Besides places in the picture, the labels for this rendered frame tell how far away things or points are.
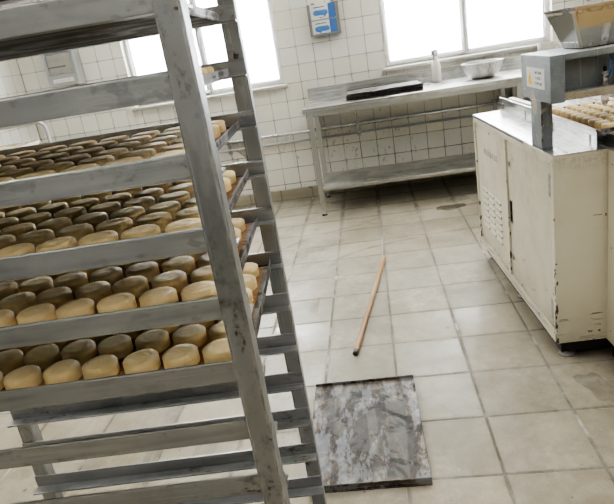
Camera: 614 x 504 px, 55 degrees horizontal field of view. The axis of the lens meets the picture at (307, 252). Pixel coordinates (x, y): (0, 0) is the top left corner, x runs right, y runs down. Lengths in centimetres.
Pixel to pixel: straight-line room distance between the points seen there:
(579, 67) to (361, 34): 329
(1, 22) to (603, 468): 192
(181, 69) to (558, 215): 188
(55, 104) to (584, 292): 212
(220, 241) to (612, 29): 190
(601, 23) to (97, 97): 191
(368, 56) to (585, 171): 338
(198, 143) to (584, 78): 188
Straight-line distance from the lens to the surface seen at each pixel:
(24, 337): 84
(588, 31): 235
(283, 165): 561
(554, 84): 226
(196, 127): 66
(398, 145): 554
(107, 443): 89
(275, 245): 116
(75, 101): 72
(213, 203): 67
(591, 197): 239
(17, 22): 74
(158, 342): 90
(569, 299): 250
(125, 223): 85
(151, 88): 70
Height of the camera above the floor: 134
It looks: 19 degrees down
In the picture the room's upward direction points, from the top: 9 degrees counter-clockwise
